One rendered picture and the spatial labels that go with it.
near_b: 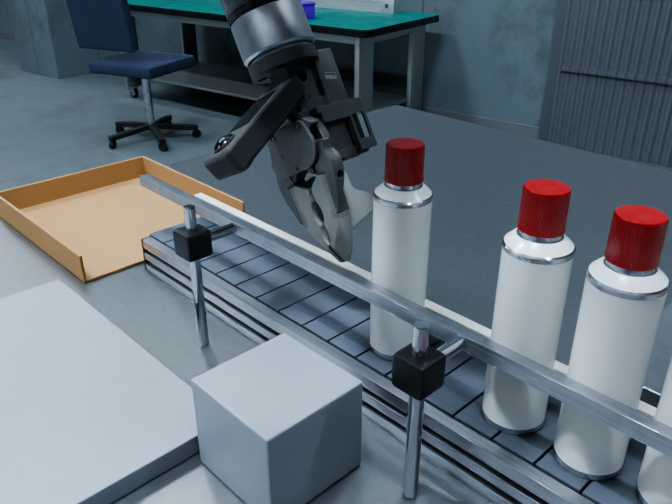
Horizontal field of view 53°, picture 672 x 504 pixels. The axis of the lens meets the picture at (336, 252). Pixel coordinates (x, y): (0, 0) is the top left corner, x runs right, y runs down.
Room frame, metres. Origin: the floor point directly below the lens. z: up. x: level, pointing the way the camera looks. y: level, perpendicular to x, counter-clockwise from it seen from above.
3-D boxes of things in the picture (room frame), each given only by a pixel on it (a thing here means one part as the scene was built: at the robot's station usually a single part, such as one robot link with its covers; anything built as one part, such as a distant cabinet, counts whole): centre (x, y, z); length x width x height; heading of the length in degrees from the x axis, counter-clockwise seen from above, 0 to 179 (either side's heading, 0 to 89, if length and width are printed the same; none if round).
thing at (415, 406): (0.42, -0.08, 0.91); 0.07 x 0.03 x 0.17; 134
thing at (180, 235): (0.63, 0.13, 0.91); 0.07 x 0.03 x 0.17; 134
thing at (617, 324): (0.39, -0.19, 0.98); 0.05 x 0.05 x 0.20
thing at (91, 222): (0.95, 0.34, 0.85); 0.30 x 0.26 x 0.04; 44
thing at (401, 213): (0.54, -0.06, 0.98); 0.05 x 0.05 x 0.20
